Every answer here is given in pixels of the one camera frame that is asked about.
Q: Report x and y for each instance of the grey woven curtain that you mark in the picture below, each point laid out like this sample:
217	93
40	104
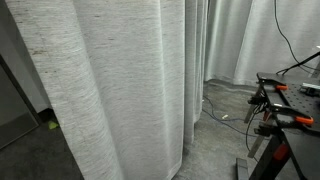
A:
116	83

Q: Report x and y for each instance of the pale smooth curtain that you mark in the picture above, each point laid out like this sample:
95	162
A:
253	40

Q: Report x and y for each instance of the white tape piece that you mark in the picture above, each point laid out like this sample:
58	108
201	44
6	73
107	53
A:
225	117

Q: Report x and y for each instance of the green floor marker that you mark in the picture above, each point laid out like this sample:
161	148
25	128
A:
53	125

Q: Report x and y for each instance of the orange black bar clamp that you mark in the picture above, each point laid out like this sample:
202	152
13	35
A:
304	120
281	87

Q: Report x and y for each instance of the red stand leg knob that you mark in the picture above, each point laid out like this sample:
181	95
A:
280	151

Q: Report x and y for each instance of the black perforated breadboard plate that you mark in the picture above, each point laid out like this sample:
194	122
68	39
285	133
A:
306	103

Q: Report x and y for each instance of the black workbench with clamps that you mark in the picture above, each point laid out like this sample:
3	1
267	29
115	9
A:
300	150

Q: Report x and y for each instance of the black wall baseboard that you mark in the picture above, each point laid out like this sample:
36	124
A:
46	115

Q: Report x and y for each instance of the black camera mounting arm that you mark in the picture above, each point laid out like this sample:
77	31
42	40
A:
300	65

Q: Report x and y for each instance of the grey door with dark frame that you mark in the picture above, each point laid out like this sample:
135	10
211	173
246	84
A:
13	110

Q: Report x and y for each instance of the short aluminium bracket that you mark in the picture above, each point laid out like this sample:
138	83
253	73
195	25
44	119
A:
311	88

